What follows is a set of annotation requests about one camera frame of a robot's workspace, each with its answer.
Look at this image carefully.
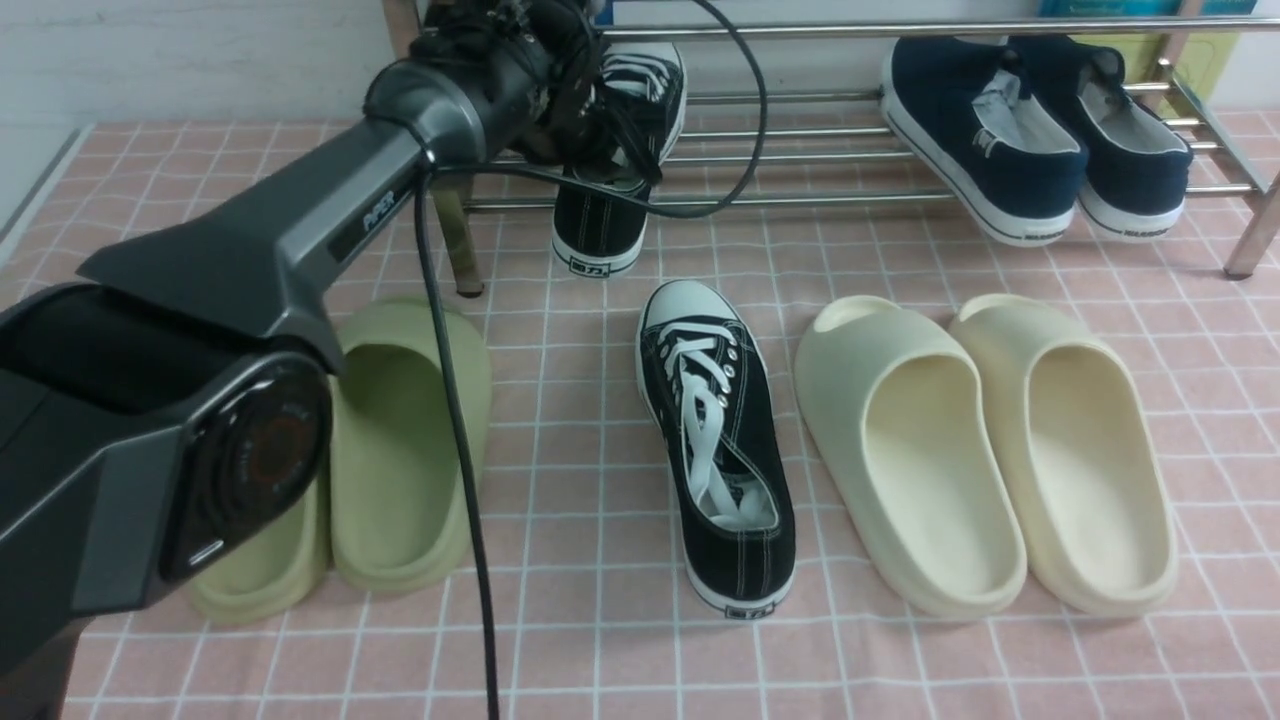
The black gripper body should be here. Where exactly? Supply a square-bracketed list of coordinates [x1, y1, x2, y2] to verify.
[410, 1, 660, 183]

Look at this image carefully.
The black canvas sneaker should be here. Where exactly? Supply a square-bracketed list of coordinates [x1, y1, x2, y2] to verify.
[635, 281, 797, 620]
[552, 42, 689, 279]

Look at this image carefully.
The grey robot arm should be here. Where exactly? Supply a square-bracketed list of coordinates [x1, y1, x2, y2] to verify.
[1, 1, 605, 719]

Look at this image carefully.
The yellow-green box behind rack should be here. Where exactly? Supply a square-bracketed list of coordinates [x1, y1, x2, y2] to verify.
[1038, 1, 1257, 99]

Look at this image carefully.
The steel shoe rack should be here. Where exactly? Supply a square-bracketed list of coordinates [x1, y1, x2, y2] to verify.
[430, 1, 1279, 299]

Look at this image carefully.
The left navy sneaker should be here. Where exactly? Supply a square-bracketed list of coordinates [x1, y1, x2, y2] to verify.
[879, 36, 1088, 247]

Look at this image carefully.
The navy sneaker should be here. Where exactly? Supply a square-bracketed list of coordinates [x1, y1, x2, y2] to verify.
[879, 36, 1088, 247]
[1007, 35, 1193, 242]

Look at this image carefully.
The right green slipper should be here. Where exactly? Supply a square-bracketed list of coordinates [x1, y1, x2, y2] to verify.
[328, 297, 472, 594]

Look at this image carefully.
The green slipper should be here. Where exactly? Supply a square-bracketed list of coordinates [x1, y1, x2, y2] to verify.
[328, 297, 472, 594]
[186, 471, 330, 626]

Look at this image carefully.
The left cream slipper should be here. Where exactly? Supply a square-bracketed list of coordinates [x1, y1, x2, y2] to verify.
[794, 295, 1028, 620]

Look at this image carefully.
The cream slipper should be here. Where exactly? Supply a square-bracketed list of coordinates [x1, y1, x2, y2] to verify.
[794, 295, 1028, 620]
[948, 293, 1179, 618]

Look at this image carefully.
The left green slipper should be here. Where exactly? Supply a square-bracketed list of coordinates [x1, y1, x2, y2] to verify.
[186, 471, 330, 626]

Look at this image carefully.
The right navy sneaker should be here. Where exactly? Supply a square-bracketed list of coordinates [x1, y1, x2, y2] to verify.
[1007, 35, 1193, 242]

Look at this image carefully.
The right cream slipper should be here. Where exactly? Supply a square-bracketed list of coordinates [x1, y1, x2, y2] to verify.
[948, 293, 1179, 618]

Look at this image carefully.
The black cable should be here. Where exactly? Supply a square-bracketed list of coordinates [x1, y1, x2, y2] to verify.
[413, 0, 769, 720]

